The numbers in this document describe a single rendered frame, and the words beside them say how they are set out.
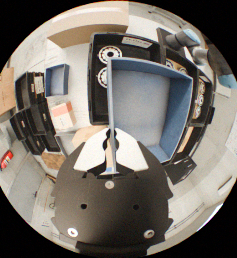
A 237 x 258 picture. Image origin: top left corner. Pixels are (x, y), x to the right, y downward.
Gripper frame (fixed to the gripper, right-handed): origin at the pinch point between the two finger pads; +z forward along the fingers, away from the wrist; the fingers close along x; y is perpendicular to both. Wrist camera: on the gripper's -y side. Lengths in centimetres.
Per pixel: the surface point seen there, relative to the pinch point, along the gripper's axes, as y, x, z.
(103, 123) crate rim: 8.0, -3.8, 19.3
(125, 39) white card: -29.1, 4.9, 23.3
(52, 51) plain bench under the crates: -41, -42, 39
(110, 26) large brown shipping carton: -39.2, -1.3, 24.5
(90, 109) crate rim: 1.9, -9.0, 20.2
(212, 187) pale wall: 226, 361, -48
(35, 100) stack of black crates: -6, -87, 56
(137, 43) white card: -29.0, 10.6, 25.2
